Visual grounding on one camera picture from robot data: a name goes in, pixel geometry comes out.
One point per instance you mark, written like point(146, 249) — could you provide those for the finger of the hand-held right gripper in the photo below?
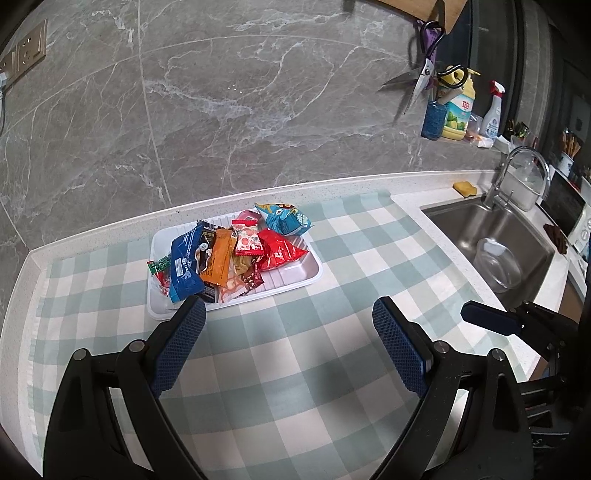
point(489, 318)

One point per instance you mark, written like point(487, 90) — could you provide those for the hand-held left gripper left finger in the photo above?
point(180, 341)

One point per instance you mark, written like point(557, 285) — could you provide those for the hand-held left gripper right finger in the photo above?
point(399, 346)

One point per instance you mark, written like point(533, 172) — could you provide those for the pink snack packet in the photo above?
point(231, 288)

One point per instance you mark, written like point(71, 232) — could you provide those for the blue snack packet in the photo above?
point(184, 267)

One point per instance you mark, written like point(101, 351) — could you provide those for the green snack packet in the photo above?
point(159, 265)

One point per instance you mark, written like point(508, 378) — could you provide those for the black cookie packet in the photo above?
point(206, 256)

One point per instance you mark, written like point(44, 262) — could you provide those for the orange snack packet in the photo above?
point(217, 256)

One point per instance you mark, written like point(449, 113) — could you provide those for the red patterned candy packet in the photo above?
point(254, 281)

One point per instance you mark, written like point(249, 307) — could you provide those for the gold foil snack packet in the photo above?
point(244, 265)

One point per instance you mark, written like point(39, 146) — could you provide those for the red fruit-print packet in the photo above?
point(247, 237)

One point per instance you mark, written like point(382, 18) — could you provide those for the white plastic tray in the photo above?
point(295, 277)

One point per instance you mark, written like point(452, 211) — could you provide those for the red snack bag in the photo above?
point(281, 251)

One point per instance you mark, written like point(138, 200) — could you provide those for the light blue snack bag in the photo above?
point(286, 219)

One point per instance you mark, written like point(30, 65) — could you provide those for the clear glass bowl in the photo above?
point(496, 267)

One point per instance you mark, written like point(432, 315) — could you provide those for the stainless steel sink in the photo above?
point(461, 230)

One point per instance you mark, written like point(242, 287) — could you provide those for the brown cloth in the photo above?
point(556, 237)

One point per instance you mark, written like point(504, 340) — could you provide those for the green white checkered tablecloth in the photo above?
point(300, 378)

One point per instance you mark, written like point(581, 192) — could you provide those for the yellow sponge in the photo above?
point(466, 189)

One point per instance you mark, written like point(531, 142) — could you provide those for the white microwave oven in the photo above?
point(565, 207)

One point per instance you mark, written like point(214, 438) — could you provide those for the white plastic jug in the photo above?
point(524, 184)

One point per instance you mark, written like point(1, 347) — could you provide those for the steel faucet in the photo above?
point(505, 161)

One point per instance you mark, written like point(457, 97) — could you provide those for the chopstick holder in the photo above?
point(569, 157)

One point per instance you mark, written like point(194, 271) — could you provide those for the small seasoning bottles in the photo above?
point(517, 131)

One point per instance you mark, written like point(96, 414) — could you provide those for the clear plastic bag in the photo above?
point(474, 127)

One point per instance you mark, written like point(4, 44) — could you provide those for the white spray bottle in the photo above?
point(491, 117)

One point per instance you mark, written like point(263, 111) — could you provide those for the yellow detergent bottle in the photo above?
point(457, 115)

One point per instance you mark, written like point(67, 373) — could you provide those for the blue utensil cup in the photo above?
point(433, 120)

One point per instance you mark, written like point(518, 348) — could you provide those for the wooden cutting board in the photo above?
point(415, 7)

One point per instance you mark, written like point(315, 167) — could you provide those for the gold wall socket panel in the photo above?
point(27, 50)

